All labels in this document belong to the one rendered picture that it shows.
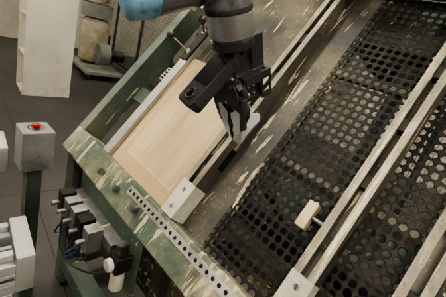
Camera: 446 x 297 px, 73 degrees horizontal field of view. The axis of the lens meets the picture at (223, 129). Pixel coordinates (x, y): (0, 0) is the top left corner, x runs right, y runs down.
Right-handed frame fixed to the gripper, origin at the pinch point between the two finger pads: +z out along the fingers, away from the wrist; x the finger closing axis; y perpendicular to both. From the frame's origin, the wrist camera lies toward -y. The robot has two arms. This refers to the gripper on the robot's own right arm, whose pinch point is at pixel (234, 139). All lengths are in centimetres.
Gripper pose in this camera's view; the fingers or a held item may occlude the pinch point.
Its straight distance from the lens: 60.4
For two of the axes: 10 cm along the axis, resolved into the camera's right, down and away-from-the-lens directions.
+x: -6.0, -4.0, 6.9
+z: 1.2, 8.1, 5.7
